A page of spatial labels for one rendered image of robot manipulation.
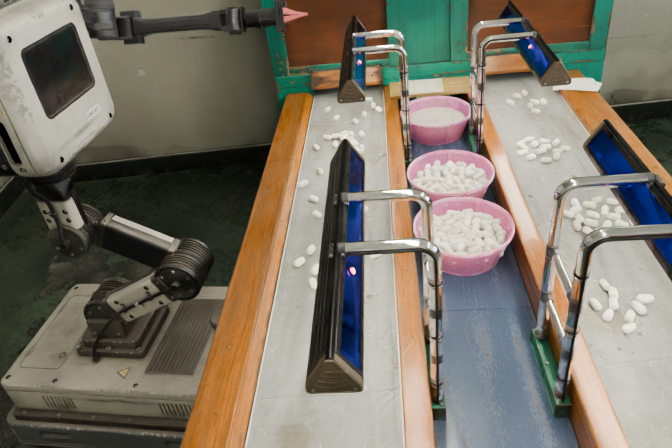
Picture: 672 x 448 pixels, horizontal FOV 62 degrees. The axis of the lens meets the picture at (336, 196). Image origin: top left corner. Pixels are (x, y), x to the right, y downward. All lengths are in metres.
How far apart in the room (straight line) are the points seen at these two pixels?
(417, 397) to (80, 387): 1.00
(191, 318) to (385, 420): 0.86
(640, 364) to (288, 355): 0.72
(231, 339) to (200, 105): 2.30
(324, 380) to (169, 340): 1.04
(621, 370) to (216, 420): 0.80
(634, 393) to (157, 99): 2.90
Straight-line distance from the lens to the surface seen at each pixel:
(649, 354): 1.33
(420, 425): 1.11
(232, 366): 1.26
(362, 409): 1.17
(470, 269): 1.49
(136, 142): 3.65
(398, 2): 2.31
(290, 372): 1.24
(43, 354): 1.95
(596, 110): 2.19
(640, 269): 1.52
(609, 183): 1.10
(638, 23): 3.66
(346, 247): 0.91
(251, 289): 1.41
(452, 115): 2.20
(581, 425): 1.20
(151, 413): 1.75
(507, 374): 1.31
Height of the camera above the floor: 1.69
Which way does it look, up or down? 33 degrees down
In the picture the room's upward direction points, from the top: 8 degrees counter-clockwise
